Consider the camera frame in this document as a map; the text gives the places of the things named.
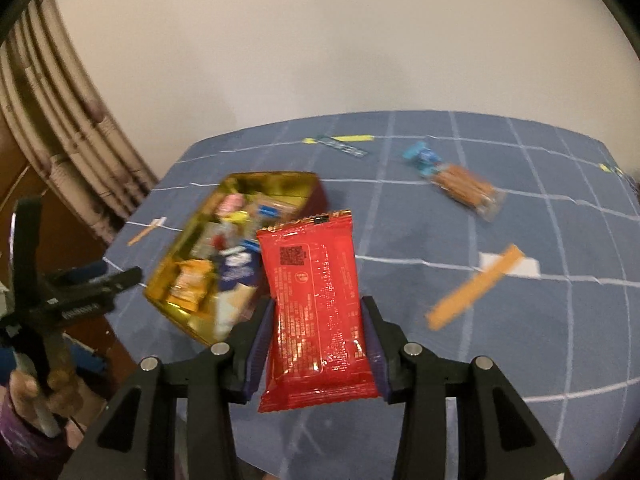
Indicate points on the red snack packet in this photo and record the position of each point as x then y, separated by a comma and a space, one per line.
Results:
317, 354

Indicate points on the grey foil snack bar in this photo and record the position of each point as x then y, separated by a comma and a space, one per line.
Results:
214, 238

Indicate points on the beige curtain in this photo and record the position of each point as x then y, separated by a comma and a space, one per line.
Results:
63, 127

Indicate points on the orange snack packet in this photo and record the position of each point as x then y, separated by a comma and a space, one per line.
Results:
191, 284

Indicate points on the clear bag orange snacks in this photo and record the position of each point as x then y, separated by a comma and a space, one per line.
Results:
263, 205

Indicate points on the gold and red tin box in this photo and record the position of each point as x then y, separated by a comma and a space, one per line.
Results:
300, 188

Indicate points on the pink patterned snack pack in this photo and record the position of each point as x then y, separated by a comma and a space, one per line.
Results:
231, 203

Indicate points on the clear bag peanuts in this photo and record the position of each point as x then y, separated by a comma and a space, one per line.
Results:
469, 190

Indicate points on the yellow chocolate ball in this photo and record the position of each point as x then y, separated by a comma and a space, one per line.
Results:
238, 220

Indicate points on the person left hand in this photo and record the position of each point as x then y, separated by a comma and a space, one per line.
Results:
64, 399

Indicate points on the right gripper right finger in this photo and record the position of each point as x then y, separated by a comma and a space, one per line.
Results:
384, 342

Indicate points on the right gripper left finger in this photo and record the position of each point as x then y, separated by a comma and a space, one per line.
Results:
252, 350

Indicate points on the blue candy wrapper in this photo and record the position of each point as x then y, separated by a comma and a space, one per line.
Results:
423, 158

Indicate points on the purple sleeve forearm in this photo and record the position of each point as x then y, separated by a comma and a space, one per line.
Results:
26, 451

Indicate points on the navy white cracker packet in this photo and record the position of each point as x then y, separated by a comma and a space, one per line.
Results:
239, 277

